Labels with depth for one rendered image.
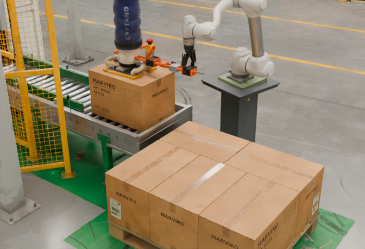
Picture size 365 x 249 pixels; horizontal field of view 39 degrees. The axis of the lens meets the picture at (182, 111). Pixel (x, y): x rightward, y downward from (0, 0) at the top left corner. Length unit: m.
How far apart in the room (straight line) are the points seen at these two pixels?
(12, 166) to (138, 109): 1.05
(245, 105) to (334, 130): 1.28
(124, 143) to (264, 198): 1.28
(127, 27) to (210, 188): 1.42
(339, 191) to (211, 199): 1.52
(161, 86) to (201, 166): 0.81
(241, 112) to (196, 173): 1.11
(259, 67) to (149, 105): 0.96
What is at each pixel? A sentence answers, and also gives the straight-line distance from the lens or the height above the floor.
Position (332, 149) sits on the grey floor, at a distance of 5.20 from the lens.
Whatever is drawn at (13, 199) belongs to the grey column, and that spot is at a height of 0.13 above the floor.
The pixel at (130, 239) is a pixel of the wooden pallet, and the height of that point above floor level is 0.02.
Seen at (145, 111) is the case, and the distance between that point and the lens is 4.10.
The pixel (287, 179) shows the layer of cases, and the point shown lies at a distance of 3.65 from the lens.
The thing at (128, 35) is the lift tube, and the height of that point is 1.28.
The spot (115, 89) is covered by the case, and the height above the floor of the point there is 0.85.
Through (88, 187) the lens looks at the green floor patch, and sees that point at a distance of 4.55.
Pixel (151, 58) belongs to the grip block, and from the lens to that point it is 4.12.
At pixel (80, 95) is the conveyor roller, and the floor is 0.55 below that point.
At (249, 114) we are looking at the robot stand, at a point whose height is 0.45.
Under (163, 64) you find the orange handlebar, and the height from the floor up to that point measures 1.09.
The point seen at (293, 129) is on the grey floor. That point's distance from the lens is 5.48.
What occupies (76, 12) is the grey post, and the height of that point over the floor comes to 0.68.
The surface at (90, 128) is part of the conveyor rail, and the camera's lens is 4.37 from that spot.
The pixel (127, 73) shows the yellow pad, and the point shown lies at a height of 0.97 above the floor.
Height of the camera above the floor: 2.52
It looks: 26 degrees down
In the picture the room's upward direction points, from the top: straight up
